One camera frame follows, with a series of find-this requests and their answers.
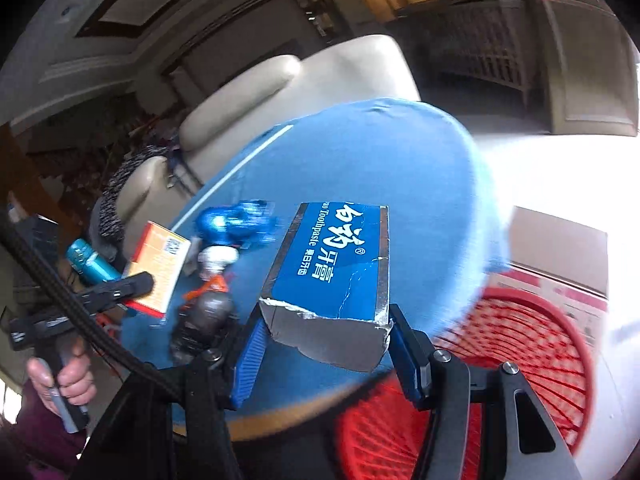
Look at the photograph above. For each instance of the orange and white carton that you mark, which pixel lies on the orange and white carton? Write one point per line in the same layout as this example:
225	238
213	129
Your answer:
162	254

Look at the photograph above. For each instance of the dark soda bottle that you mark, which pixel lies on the dark soda bottle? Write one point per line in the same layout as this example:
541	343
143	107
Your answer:
207	310

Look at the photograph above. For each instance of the wooden baby crib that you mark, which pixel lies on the wooden baby crib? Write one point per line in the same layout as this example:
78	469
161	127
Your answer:
490	40

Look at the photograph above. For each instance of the red mesh trash basket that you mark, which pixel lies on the red mesh trash basket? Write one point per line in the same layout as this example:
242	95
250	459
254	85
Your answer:
511	398

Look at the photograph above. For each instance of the teal metal cylinder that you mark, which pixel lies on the teal metal cylinder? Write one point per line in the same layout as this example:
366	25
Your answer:
92	268

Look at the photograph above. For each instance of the person's left hand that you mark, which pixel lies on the person's left hand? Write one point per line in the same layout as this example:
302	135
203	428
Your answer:
75	380

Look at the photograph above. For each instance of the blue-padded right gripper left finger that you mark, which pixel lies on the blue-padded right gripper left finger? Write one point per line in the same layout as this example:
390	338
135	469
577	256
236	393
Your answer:
245	358

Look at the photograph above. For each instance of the cardboard box on floor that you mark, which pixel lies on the cardboard box on floor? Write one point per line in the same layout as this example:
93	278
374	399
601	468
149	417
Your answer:
564	262

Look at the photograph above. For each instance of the blue toothpaste box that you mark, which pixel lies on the blue toothpaste box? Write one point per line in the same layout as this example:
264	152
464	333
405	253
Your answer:
328	290

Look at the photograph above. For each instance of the beige leather sofa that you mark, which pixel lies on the beige leather sofa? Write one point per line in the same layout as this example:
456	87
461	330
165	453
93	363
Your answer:
280	88

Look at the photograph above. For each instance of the crumpled blue foil wrapper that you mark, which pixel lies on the crumpled blue foil wrapper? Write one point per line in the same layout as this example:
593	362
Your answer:
240	225

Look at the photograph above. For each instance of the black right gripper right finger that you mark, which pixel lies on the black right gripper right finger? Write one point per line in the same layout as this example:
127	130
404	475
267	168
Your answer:
410	352

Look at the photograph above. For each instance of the spotted dark cloth on sofa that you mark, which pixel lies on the spotted dark cloth on sofa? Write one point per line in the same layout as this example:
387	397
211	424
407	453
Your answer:
106	231

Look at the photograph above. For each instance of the blue tablecloth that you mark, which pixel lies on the blue tablecloth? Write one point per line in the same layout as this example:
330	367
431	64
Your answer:
377	201

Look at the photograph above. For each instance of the brown wooden door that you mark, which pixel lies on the brown wooden door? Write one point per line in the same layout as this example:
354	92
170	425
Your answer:
589	65

